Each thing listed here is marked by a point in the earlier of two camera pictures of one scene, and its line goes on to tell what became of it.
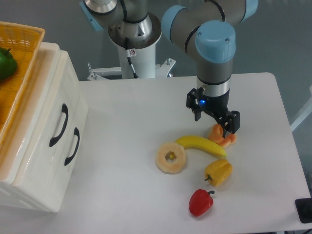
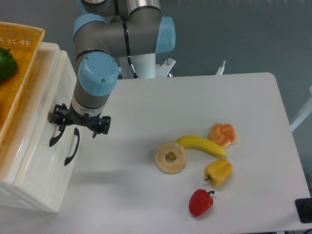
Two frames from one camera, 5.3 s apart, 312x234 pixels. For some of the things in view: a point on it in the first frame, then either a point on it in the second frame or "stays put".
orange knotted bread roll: x=216 y=134 stays put
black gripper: x=216 y=107 → x=62 y=115
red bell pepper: x=200 y=202 stays put
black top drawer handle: x=64 y=109 stays put
